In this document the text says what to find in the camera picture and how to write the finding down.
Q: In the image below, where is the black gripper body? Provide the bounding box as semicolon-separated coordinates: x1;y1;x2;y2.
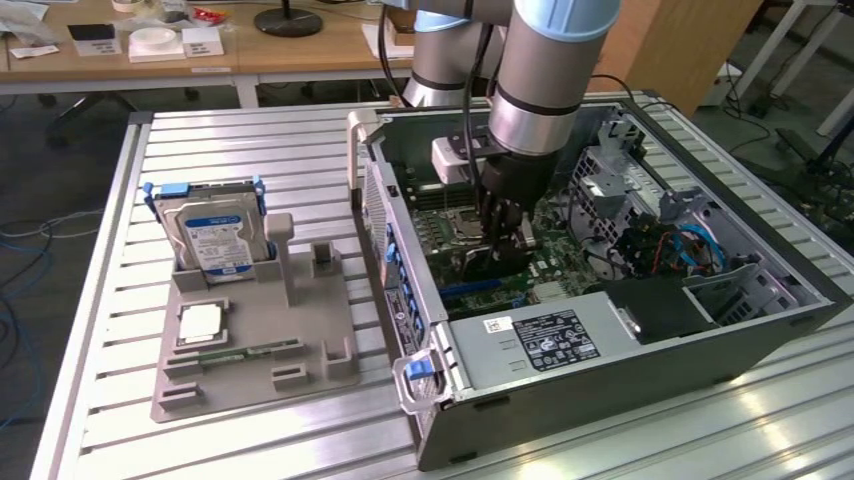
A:
477;152;559;211

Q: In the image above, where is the CPU socket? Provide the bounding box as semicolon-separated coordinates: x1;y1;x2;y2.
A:
446;205;486;245

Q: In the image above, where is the green motherboard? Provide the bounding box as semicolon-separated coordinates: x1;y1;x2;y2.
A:
397;164;632;321

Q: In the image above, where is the blue expansion slot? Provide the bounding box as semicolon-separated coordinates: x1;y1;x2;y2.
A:
436;277;502;300

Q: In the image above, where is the silver chipset heatsink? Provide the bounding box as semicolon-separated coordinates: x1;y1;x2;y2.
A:
529;283;569;304

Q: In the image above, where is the grey metal drive cage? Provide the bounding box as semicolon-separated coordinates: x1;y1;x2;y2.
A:
559;112;672;231

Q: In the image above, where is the black rear label sticker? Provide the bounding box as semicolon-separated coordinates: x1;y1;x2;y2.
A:
384;287;412;354

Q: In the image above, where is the grey power supply unit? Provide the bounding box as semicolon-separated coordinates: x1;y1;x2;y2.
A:
445;291;647;392

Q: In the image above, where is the black plastic air shroud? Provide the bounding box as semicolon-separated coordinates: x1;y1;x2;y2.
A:
603;273;723;347

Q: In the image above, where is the white paper stack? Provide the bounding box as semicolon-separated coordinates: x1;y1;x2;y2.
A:
360;22;416;61

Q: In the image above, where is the dark grey PC case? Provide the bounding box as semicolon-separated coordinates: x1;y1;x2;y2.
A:
344;97;854;474

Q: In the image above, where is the grey metal disk bay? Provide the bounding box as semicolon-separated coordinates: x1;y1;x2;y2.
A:
680;258;801;327

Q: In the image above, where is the wooden cabinet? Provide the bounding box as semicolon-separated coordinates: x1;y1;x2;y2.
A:
585;0;765;115

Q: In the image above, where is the brown cardboard box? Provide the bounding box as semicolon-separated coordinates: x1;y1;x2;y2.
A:
385;0;422;35

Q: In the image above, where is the grey plastic parts rack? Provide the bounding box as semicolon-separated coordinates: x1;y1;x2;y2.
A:
149;212;365;425

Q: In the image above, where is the hard disk in blue caddy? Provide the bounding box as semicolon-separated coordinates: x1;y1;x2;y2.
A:
141;175;268;287

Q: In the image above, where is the light wooden desk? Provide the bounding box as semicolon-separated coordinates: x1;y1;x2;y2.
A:
0;0;428;109

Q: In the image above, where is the green RAM stick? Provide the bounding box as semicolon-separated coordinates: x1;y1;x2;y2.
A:
166;338;300;362

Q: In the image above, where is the black floor stand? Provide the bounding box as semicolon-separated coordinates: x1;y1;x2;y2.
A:
772;127;854;201

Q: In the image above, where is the black round lamp base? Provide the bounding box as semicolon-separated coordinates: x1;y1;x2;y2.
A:
252;0;326;38

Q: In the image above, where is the silver CPU chip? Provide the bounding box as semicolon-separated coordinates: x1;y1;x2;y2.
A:
177;304;225;344

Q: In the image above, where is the small white box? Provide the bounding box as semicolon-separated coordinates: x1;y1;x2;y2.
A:
180;27;225;58

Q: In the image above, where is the black office chair base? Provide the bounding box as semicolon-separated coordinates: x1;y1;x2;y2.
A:
45;89;134;149

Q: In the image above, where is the white box with black lid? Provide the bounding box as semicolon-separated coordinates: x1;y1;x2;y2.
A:
66;23;124;58

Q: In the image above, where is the clear plastic bag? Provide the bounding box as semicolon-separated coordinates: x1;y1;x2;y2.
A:
0;4;51;46

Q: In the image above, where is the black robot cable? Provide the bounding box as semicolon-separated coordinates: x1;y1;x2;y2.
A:
374;0;420;109
458;22;498;201

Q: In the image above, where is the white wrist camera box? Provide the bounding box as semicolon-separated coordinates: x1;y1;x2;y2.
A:
430;137;486;185

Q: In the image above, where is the black disk wire bundle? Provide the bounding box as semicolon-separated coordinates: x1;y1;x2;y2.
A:
611;218;688;281

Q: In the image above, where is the grey case handle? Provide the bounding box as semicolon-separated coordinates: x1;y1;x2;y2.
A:
390;348;456;416
344;110;382;192

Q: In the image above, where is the blue data wire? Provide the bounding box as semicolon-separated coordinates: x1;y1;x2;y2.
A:
669;223;729;276

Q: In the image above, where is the white desk frame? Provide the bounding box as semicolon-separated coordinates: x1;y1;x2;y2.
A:
725;0;854;137

